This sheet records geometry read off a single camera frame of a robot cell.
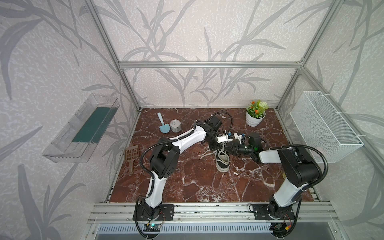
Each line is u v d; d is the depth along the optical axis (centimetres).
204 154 94
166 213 74
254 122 104
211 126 70
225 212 75
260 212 73
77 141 63
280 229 74
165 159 51
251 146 77
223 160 85
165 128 108
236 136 89
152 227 71
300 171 47
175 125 104
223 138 80
